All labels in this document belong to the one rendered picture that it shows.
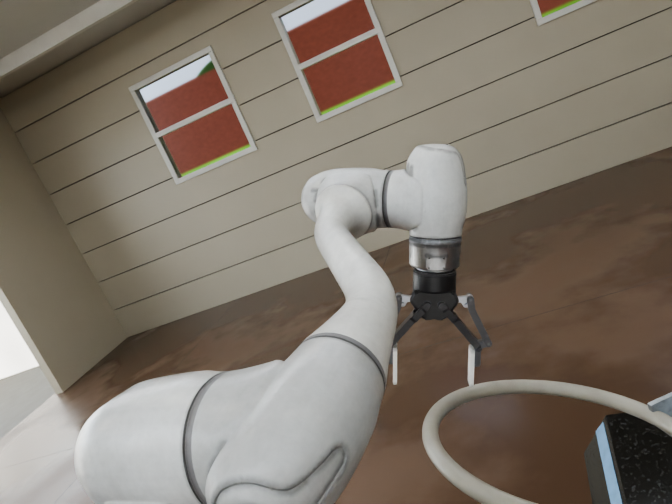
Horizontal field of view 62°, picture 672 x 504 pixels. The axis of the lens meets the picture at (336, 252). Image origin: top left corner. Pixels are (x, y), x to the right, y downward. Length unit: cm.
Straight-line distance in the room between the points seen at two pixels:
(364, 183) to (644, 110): 676
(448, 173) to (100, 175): 814
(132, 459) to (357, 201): 54
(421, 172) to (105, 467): 62
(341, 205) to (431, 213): 15
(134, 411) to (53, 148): 872
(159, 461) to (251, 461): 12
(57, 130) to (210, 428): 871
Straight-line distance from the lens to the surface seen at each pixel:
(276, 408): 48
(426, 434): 106
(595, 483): 168
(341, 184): 94
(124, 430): 58
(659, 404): 127
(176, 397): 55
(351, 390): 51
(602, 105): 747
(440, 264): 95
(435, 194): 92
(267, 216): 790
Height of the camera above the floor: 191
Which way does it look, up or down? 13 degrees down
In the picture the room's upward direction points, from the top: 24 degrees counter-clockwise
